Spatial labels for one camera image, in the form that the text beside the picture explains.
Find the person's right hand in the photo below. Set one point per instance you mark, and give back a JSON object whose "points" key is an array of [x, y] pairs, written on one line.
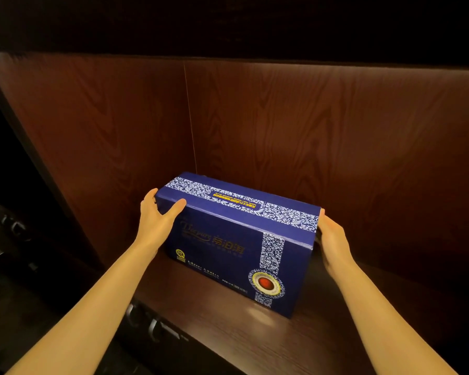
{"points": [[334, 249]]}

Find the person's left hand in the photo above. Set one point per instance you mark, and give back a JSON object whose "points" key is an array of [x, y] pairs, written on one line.
{"points": [[154, 226]]}

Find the blue patterned box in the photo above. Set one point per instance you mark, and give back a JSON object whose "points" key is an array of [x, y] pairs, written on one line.
{"points": [[226, 246]]}

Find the person's left forearm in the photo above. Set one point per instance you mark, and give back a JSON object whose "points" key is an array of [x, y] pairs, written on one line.
{"points": [[94, 312]]}

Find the person's right forearm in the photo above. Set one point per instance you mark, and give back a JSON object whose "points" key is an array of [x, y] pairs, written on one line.
{"points": [[383, 328]]}

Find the white door sticker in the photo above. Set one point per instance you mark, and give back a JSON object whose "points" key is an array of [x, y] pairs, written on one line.
{"points": [[174, 333]]}

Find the dark wooden cabinet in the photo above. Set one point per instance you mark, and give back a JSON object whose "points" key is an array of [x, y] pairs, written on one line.
{"points": [[297, 132]]}

